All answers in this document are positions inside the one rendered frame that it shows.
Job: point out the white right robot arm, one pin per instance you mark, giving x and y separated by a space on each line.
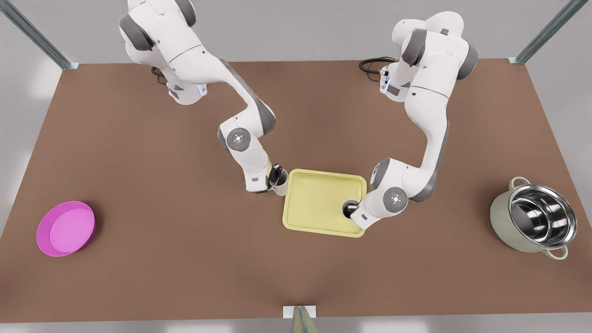
203 69

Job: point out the grey-green steel pot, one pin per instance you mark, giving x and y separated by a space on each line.
534 220

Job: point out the white cup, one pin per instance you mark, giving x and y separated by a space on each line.
280 182
348 209

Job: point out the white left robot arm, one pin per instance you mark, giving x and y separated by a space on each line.
428 97

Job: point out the silver frame post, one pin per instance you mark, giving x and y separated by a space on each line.
37 34
545 32
300 319

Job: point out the yellow rectangular tray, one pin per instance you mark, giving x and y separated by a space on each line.
319 199

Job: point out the pink round bowl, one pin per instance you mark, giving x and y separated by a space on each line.
66 228

